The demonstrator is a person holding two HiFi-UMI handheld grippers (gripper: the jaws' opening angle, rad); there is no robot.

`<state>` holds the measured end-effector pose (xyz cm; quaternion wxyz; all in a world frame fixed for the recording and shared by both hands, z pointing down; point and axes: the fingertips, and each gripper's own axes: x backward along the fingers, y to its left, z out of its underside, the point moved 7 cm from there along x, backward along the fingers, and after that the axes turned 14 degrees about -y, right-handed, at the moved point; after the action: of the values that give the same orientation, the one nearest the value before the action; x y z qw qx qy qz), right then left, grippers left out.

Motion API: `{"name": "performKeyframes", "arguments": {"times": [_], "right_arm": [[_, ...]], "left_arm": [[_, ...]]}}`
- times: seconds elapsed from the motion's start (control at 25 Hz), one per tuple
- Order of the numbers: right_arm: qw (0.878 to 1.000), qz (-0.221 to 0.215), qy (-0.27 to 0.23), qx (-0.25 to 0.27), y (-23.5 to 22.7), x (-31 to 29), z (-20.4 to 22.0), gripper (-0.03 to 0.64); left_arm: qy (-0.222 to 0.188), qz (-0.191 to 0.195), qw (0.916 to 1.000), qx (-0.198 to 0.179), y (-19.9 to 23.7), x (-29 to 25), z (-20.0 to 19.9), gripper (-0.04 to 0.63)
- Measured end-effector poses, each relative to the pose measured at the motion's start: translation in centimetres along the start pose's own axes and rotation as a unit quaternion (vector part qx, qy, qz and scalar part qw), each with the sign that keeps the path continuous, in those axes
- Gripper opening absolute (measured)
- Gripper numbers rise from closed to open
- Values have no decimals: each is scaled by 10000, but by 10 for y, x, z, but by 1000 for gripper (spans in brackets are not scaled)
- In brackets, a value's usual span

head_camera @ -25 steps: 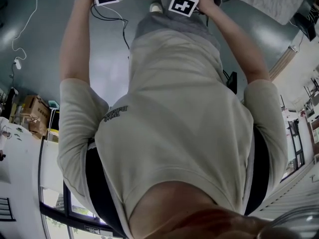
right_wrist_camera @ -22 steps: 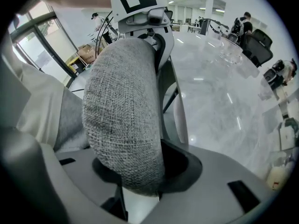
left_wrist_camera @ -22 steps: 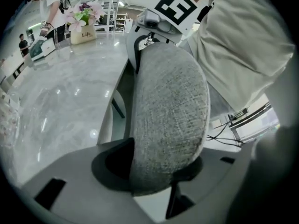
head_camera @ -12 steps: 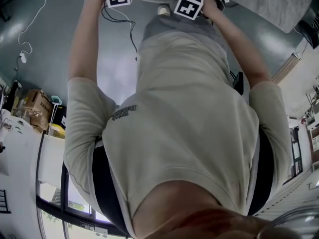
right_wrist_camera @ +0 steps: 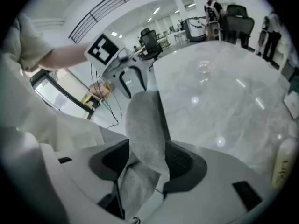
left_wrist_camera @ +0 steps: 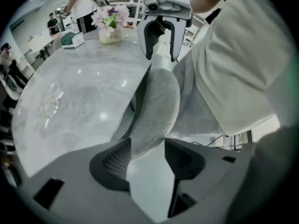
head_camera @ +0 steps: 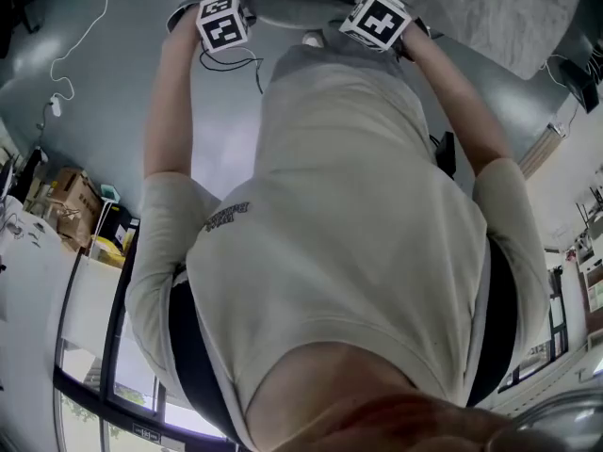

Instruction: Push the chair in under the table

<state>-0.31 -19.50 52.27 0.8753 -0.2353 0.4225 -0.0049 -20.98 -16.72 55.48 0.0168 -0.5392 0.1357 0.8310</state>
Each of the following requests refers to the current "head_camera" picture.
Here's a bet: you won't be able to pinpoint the black window frame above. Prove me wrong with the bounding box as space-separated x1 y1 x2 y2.
51 218 236 452

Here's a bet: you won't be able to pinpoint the white desk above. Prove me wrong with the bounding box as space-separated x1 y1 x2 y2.
0 195 89 347

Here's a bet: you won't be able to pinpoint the person's grey trousers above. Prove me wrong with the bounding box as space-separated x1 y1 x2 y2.
271 29 406 89

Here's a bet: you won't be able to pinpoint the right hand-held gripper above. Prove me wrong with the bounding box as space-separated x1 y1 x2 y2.
337 0 431 61

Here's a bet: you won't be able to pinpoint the person's neck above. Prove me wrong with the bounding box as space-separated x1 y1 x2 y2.
244 346 472 452

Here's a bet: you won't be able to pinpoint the black box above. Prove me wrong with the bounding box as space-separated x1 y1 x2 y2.
558 56 603 113

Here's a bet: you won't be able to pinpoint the person's beige t-shirt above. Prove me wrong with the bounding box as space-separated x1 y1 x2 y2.
124 61 552 451

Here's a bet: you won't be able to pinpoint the yellow bin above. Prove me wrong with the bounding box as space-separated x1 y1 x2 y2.
89 235 128 268

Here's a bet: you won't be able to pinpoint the white power strip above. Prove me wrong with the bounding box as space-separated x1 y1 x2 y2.
516 122 565 179

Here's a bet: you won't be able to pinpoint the person's right forearm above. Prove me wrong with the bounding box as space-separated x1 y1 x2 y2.
401 19 515 178

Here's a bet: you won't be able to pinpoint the white cloth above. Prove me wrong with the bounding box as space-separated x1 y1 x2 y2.
225 0 364 32

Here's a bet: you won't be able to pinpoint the person's left forearm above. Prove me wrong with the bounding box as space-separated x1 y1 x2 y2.
142 24 204 181

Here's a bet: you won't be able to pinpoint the cardboard box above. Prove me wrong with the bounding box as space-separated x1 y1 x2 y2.
46 167 104 249

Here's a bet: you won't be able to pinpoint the white floor cable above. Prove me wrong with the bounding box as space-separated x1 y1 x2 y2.
36 0 112 134

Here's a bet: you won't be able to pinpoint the black hip pack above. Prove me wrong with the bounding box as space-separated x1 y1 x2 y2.
432 130 457 182

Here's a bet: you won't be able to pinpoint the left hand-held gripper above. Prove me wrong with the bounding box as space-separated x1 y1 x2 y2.
167 0 259 56

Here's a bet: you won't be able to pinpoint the round white table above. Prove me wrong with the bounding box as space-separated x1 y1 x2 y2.
133 0 585 82

